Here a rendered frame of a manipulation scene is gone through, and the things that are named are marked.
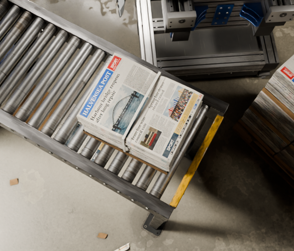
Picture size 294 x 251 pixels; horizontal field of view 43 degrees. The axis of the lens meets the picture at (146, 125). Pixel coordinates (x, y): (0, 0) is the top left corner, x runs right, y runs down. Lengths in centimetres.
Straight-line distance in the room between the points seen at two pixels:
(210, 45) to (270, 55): 38
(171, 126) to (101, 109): 25
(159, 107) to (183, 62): 102
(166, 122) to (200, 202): 108
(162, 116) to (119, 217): 108
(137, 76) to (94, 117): 22
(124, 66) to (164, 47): 102
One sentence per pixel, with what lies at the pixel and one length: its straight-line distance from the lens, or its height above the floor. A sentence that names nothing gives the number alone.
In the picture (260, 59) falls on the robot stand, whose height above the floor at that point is 23.
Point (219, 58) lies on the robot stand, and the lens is 240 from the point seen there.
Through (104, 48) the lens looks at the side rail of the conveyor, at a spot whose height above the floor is 80.
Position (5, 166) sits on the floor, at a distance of 247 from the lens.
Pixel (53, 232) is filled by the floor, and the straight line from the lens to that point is 234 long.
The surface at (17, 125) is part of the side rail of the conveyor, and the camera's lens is 164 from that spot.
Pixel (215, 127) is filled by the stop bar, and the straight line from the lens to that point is 158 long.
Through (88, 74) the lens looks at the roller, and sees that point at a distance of 167.
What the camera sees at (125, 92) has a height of 103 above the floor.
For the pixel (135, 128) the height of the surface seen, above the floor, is 103.
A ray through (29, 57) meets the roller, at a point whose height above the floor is 80.
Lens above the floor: 229
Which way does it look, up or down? 72 degrees down
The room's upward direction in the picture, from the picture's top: 5 degrees clockwise
